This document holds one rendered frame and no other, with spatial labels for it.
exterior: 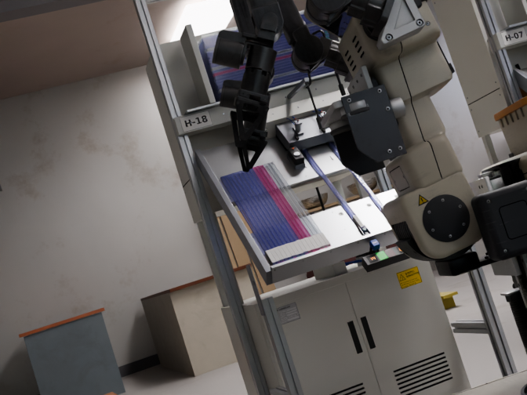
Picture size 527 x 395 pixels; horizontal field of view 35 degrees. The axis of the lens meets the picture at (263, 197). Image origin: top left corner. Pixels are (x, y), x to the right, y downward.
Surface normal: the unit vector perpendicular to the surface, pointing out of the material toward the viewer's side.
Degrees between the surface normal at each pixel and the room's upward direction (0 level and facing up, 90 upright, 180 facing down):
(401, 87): 90
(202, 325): 90
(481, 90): 90
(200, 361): 90
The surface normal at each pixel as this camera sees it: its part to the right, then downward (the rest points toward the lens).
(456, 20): -0.92, 0.28
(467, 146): 0.25, -0.15
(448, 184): 0.04, -0.09
